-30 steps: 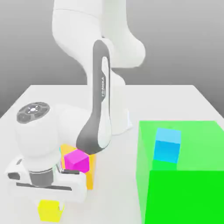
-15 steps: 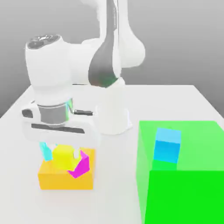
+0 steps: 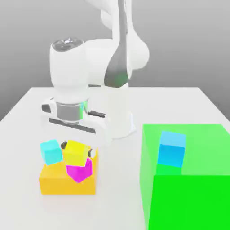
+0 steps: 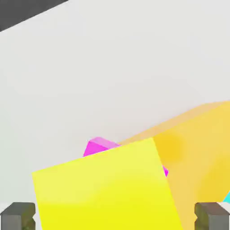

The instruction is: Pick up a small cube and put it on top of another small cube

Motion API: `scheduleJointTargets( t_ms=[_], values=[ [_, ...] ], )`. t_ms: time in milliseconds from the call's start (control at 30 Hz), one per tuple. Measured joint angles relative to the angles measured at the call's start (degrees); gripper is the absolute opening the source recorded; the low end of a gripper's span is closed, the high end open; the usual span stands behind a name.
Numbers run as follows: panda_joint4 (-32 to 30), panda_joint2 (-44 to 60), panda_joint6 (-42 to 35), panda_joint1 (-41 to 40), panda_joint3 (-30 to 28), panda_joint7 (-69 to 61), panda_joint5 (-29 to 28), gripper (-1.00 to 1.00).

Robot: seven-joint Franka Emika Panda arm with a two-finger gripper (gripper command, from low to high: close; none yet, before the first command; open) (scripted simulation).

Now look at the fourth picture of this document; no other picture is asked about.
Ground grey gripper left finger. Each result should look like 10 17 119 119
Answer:
0 202 36 230

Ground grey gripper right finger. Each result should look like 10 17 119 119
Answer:
194 202 230 230

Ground small cyan cube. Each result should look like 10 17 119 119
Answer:
222 190 230 205

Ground small yellow cube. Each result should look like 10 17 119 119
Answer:
31 137 183 230

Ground small magenta cube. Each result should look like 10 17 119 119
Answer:
83 136 169 178

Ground large orange box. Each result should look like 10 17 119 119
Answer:
117 100 230 230

